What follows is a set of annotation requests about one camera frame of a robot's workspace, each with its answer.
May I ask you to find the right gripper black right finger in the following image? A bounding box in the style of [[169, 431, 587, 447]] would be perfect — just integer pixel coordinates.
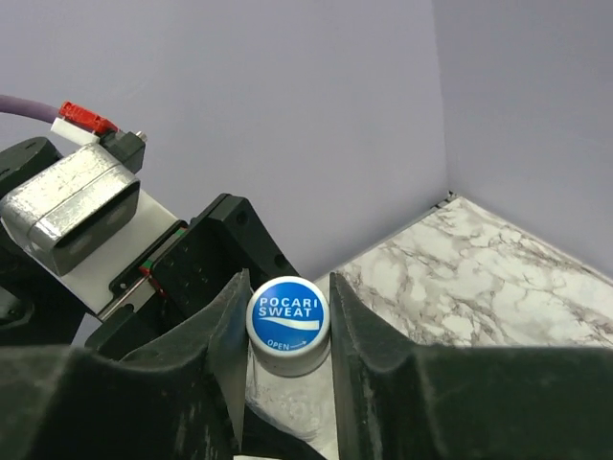
[[329, 273, 612, 459]]

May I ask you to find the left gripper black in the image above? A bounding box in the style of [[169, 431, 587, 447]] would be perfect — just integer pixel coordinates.
[[85, 194, 297, 359]]

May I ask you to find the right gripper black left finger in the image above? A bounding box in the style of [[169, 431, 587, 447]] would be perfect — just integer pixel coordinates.
[[1, 271, 250, 459]]

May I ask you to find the clear plastic bottle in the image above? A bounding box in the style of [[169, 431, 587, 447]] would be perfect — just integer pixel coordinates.
[[246, 347, 339, 459]]

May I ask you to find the white blue bottle cap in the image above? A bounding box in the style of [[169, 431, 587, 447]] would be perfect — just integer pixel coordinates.
[[246, 276, 330, 378]]

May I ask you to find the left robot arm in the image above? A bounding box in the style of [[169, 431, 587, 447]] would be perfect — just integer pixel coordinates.
[[1, 133, 294, 358]]

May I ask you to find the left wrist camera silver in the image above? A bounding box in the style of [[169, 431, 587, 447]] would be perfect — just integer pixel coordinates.
[[1, 144, 140, 276]]

